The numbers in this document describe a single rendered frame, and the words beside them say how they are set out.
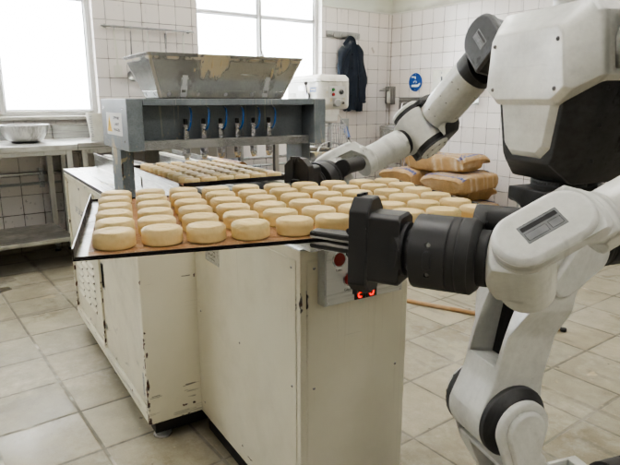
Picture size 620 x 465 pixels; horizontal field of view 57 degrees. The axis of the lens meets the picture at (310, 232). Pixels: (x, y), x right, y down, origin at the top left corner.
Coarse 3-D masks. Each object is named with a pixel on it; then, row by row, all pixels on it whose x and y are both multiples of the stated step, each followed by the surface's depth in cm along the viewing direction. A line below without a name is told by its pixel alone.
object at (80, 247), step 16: (96, 208) 94; (80, 224) 76; (80, 240) 72; (288, 240) 71; (304, 240) 72; (320, 240) 72; (80, 256) 64; (96, 256) 64; (112, 256) 65; (128, 256) 65
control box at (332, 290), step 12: (324, 252) 130; (336, 252) 132; (324, 264) 131; (324, 276) 132; (336, 276) 133; (324, 288) 132; (336, 288) 134; (348, 288) 136; (384, 288) 142; (396, 288) 144; (324, 300) 133; (336, 300) 135; (348, 300) 137
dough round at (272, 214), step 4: (272, 208) 83; (276, 208) 83; (280, 208) 83; (284, 208) 83; (288, 208) 83; (264, 212) 80; (268, 212) 79; (272, 212) 79; (276, 212) 79; (280, 212) 79; (284, 212) 79; (288, 212) 79; (292, 212) 80; (296, 212) 80; (264, 216) 80; (268, 216) 79; (272, 216) 79; (276, 216) 79; (280, 216) 79; (268, 220) 79; (272, 220) 79; (272, 224) 79
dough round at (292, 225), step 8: (288, 216) 77; (296, 216) 77; (304, 216) 77; (280, 224) 74; (288, 224) 73; (296, 224) 73; (304, 224) 74; (312, 224) 75; (280, 232) 74; (288, 232) 73; (296, 232) 73; (304, 232) 74
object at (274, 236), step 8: (168, 200) 100; (136, 208) 94; (136, 216) 87; (176, 216) 87; (136, 224) 81; (136, 232) 76; (184, 232) 76; (272, 232) 76; (136, 240) 72; (184, 240) 72; (224, 240) 72; (232, 240) 72; (240, 240) 72; (264, 240) 72; (272, 240) 72; (280, 240) 72; (136, 248) 68; (144, 248) 68; (152, 248) 68; (160, 248) 68; (168, 248) 68; (176, 248) 68
